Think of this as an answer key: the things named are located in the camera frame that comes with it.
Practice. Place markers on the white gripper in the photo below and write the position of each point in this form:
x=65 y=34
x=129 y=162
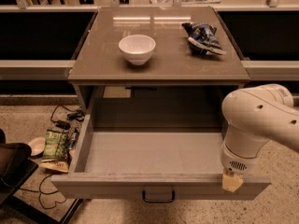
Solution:
x=234 y=160

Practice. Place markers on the grey top drawer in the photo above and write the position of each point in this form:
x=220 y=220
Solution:
x=153 y=144

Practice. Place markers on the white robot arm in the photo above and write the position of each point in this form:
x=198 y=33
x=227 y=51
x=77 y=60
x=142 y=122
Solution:
x=255 y=116

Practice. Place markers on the grey drawer cabinet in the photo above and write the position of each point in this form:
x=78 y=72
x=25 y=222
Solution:
x=102 y=56

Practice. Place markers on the blue chip bag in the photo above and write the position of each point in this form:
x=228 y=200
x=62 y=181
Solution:
x=202 y=39

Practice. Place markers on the blue soda can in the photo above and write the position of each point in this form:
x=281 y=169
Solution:
x=72 y=141

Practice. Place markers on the white bowl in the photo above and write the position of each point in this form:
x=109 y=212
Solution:
x=137 y=49

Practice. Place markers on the yellow snack bag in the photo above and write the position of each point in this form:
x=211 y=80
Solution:
x=60 y=166

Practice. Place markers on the black power adapter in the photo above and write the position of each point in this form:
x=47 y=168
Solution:
x=62 y=124

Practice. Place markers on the green chip bag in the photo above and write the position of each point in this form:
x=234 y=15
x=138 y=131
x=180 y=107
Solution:
x=55 y=146

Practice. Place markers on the white plate on floor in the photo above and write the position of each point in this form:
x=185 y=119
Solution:
x=37 y=145

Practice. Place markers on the black chair base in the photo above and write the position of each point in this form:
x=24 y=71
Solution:
x=16 y=168

